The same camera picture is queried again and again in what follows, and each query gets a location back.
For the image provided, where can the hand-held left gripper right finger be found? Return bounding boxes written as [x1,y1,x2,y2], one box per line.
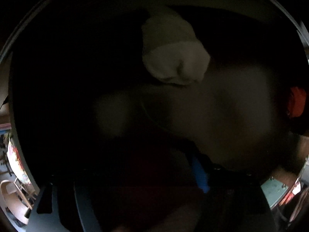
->
[186,147,272,232]

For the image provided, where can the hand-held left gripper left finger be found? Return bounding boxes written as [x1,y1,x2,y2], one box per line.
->
[27,171,104,232]

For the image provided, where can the beige underwear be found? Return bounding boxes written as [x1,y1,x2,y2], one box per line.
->
[93,65,280,172]

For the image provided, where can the bright red underwear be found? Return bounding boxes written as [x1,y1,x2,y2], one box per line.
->
[288,86,306,119]

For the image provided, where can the white sock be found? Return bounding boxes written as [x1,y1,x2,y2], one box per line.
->
[141,6,210,85]

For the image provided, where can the dark wooden drawer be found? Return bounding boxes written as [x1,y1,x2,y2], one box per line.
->
[10,0,309,174]

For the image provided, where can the wooden chair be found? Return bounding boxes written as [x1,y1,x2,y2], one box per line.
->
[0,177,34,223]

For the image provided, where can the pale green metal plate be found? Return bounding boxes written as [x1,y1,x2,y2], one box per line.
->
[261,176,302,209]

